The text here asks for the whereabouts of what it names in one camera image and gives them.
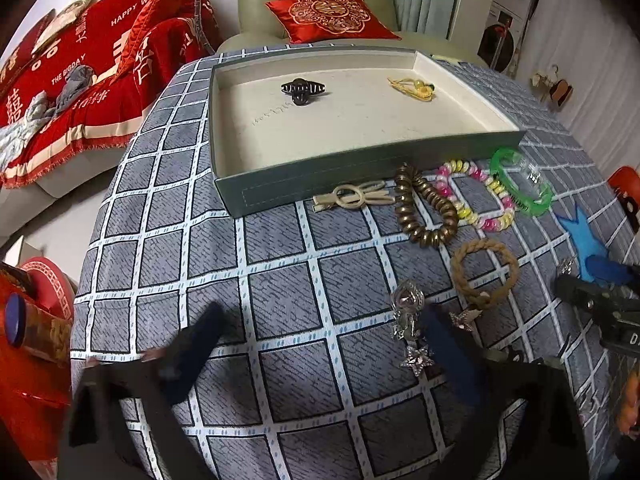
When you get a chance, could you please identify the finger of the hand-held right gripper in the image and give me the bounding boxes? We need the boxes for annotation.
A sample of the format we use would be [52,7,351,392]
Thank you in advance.
[582,255,640,288]
[554,274,626,313]

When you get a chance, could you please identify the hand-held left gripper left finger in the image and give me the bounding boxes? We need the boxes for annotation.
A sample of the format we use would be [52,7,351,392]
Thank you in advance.
[57,302,226,480]

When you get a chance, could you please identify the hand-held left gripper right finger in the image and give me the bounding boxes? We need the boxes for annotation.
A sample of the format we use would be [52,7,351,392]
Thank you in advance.
[422,302,591,480]

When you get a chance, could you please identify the silver star hair clip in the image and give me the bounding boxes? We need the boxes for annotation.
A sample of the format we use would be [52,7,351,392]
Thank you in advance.
[390,282,436,376]

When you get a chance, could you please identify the tan braided bracelet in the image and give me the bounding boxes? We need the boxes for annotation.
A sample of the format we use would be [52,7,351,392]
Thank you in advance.
[448,238,521,333]

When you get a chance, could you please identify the green translucent bangle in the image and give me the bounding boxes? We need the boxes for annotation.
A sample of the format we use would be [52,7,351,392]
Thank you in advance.
[489,146,555,218]

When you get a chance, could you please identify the pink yellow bead bracelet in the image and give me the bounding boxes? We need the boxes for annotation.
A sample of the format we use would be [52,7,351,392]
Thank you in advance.
[435,159,516,233]

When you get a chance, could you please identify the bronze spiral hair tie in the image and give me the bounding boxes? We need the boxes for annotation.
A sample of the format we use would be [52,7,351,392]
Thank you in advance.
[393,163,459,248]

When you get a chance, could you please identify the beige bow hair clip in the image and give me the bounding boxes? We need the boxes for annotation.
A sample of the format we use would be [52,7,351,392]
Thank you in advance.
[312,180,398,213]

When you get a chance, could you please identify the grey-green shallow tray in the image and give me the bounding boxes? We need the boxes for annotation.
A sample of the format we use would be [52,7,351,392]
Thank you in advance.
[208,46,527,218]

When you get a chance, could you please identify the blue star patch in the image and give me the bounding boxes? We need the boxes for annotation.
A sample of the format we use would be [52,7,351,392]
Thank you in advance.
[554,205,608,281]

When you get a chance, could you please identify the orange object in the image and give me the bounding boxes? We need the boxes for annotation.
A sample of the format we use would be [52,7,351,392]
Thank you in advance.
[607,167,640,233]

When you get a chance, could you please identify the grey checked tablecloth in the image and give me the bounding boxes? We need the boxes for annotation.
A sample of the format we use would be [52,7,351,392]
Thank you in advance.
[70,45,640,480]

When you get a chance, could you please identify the red round box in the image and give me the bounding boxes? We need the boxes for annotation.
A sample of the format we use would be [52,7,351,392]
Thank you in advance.
[0,257,76,480]

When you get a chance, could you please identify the wooden ornaments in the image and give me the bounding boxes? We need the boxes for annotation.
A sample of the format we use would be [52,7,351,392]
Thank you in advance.
[530,65,573,111]

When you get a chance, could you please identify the white sofa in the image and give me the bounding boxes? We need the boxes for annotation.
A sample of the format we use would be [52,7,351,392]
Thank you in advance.
[0,130,151,241]

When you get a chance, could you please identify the black hair claw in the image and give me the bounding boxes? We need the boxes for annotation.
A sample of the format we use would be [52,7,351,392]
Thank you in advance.
[280,78,326,107]

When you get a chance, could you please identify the white appliance with dark discs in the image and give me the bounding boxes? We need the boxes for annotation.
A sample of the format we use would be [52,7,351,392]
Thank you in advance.
[477,0,548,73]

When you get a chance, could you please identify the light floral cloth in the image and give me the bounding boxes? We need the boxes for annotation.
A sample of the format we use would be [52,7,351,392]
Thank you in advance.
[0,95,56,161]

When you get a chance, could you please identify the grey garment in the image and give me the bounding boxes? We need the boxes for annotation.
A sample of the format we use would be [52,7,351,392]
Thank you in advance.
[52,67,96,111]

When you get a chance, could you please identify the red printed blanket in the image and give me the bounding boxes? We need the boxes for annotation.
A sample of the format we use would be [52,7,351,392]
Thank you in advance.
[0,0,223,188]

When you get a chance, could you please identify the metal hoop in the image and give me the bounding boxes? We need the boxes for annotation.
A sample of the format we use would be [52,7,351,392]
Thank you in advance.
[192,0,216,56]

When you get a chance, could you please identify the pale green armchair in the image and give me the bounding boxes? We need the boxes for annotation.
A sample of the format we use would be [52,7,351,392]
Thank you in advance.
[215,0,486,68]

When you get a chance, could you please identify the printed pillow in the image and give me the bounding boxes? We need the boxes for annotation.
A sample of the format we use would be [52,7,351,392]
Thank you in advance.
[32,0,96,53]

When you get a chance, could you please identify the red embroidered cushion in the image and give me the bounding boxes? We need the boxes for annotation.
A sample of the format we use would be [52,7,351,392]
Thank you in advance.
[265,0,402,43]

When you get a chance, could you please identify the yellow hair tie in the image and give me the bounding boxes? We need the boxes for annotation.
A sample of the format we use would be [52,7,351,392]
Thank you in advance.
[388,76,436,105]

